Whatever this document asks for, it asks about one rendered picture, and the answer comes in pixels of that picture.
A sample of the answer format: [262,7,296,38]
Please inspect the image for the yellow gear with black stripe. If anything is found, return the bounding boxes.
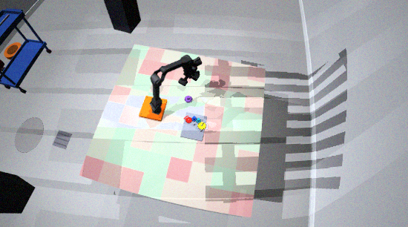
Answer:
[197,122,206,130]

